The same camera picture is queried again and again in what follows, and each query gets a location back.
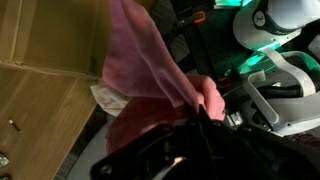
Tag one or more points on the brown cardboard box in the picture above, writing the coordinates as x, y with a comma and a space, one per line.
58, 37

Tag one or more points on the pink shirt with orange print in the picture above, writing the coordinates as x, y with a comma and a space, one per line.
139, 67

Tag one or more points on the peach shirt with orange print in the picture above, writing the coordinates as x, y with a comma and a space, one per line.
109, 100

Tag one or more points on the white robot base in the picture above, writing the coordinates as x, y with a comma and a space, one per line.
283, 87

